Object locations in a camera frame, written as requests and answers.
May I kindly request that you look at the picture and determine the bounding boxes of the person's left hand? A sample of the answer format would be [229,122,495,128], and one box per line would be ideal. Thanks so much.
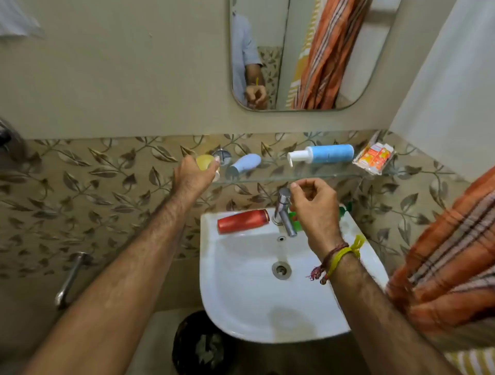
[171,154,222,204]

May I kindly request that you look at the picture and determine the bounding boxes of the person's right hand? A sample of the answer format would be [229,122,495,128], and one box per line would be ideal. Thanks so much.
[289,178,349,260]

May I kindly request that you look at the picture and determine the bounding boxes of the yellow round bottle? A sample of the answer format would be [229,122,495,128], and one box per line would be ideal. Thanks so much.
[195,154,221,182]

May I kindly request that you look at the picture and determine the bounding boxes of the person's left forearm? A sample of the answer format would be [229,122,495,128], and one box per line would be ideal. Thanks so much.
[22,189,206,375]

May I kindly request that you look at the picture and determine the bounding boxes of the person's right forearm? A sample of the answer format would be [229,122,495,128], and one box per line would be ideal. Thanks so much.
[328,247,461,375]

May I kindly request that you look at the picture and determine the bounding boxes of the chrome faucet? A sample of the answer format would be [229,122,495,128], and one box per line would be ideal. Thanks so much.
[272,188,298,238]

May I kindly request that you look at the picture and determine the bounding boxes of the light blue tube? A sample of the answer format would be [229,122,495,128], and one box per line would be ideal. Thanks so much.
[230,153,262,175]

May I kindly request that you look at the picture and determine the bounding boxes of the green bottle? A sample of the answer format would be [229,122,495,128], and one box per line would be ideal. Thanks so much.
[290,202,353,232]

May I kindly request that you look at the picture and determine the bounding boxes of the red bottle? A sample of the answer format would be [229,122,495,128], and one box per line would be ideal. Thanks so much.
[216,209,270,235]

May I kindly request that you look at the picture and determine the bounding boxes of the blue white pump bottle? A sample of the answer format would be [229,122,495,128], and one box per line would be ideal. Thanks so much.
[287,144,355,168]

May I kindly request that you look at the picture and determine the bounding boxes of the red thread wristband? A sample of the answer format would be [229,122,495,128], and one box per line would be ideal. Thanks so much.
[307,242,349,283]

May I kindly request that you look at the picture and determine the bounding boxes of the chrome sink drain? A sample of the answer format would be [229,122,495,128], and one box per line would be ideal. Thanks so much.
[271,261,292,280]

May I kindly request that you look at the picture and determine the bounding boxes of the yellow thread wristband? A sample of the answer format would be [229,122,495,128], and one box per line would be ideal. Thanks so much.
[326,234,366,285]

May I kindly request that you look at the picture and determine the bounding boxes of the orange soap packet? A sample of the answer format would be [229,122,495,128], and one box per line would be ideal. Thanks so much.
[352,141,396,175]

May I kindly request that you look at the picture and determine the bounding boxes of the white ceramic sink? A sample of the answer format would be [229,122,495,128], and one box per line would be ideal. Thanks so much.
[199,208,390,345]

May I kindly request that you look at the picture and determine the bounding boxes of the orange striped towel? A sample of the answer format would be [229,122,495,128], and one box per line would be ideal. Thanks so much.
[385,166,495,349]

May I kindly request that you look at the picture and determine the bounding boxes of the black trash bin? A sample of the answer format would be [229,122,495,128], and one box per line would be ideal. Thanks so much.
[172,310,239,375]

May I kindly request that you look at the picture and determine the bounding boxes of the yellow striped cloth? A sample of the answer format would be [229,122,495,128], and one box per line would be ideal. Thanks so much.
[444,347,495,375]

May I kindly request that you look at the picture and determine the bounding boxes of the white cloth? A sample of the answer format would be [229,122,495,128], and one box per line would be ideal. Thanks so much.
[0,0,44,39]

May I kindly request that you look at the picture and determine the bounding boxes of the chrome shelf bracket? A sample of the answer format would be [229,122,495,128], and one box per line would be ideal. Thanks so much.
[213,148,233,167]

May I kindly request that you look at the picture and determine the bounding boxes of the glass wall shelf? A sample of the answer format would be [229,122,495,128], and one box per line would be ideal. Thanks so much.
[210,131,392,185]

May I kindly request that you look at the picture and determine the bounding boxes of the wall mirror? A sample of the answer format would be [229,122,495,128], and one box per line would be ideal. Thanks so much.
[229,0,403,113]

